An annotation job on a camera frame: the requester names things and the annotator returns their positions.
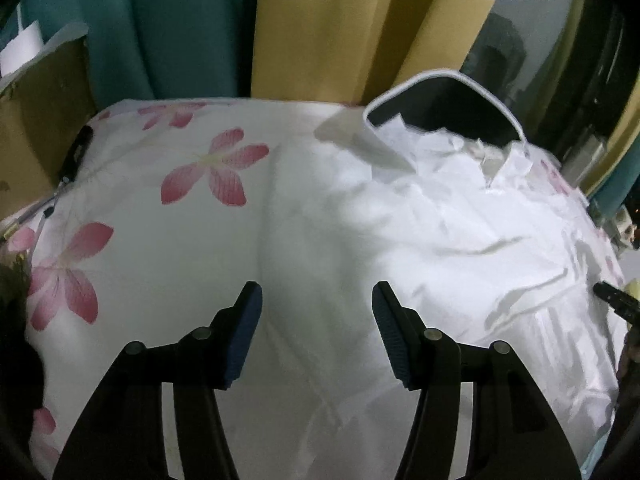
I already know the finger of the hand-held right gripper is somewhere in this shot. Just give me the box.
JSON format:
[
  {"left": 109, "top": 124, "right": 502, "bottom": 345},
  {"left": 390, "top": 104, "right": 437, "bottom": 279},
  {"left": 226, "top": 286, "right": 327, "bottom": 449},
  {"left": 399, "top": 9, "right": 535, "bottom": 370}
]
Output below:
[{"left": 594, "top": 281, "right": 640, "bottom": 325}]

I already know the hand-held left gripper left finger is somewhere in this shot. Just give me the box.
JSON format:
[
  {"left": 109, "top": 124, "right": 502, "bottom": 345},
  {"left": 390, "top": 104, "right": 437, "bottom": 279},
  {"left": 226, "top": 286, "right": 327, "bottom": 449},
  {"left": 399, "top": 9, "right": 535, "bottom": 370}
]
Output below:
[{"left": 52, "top": 281, "right": 263, "bottom": 480}]

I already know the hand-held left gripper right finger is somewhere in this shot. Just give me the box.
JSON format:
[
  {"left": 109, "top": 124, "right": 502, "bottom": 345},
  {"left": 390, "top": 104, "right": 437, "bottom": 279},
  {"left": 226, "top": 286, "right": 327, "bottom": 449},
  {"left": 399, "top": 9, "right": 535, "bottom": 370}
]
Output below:
[{"left": 371, "top": 281, "right": 583, "bottom": 480}]

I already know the white shirt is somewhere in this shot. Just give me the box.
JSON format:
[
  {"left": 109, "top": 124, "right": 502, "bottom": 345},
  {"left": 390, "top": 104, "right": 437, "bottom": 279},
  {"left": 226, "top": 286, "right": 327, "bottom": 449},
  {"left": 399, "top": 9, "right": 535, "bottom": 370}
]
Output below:
[{"left": 257, "top": 110, "right": 623, "bottom": 466}]

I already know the teal curtain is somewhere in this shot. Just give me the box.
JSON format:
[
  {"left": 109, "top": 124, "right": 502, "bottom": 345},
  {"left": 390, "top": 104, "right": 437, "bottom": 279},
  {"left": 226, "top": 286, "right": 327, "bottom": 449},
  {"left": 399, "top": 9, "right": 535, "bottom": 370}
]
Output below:
[
  {"left": 589, "top": 157, "right": 638, "bottom": 223},
  {"left": 20, "top": 0, "right": 263, "bottom": 108}
]

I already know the floral bed sheet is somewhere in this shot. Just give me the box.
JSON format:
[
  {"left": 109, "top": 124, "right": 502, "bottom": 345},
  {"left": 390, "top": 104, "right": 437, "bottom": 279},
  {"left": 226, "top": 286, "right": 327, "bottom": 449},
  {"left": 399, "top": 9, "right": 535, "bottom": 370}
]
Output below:
[{"left": 20, "top": 99, "right": 632, "bottom": 480}]

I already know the yellow curtain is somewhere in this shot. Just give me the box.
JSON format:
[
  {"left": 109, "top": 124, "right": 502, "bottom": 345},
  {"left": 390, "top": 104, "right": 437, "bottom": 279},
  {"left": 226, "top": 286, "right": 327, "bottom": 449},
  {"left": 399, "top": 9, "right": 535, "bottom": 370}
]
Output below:
[
  {"left": 247, "top": 0, "right": 501, "bottom": 107},
  {"left": 585, "top": 95, "right": 640, "bottom": 201}
]

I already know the black basket with white rim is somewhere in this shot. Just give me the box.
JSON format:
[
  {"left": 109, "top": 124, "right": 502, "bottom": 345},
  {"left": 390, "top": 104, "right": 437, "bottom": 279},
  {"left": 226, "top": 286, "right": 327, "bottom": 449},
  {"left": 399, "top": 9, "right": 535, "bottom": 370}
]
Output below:
[{"left": 362, "top": 69, "right": 530, "bottom": 162}]

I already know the glass window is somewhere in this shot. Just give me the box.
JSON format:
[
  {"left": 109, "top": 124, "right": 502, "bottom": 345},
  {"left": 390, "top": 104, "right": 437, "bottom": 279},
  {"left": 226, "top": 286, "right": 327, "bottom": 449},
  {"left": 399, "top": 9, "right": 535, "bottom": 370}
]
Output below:
[{"left": 460, "top": 0, "right": 631, "bottom": 171}]

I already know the cardboard box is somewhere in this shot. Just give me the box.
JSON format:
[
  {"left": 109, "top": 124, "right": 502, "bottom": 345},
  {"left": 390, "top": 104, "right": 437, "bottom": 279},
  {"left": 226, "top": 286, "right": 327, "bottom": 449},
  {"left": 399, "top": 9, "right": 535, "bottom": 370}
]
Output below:
[{"left": 0, "top": 35, "right": 98, "bottom": 222}]

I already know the white foam block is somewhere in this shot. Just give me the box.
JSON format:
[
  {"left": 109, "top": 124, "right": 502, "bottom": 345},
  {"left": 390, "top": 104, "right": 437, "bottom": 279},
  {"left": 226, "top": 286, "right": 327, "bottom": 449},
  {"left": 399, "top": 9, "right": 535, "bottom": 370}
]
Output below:
[{"left": 0, "top": 6, "right": 45, "bottom": 78}]

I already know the black device with cord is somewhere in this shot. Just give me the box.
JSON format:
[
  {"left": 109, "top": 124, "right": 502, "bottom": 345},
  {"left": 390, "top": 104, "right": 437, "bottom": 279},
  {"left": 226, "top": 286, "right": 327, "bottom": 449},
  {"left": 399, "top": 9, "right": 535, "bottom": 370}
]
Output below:
[{"left": 0, "top": 125, "right": 95, "bottom": 241}]

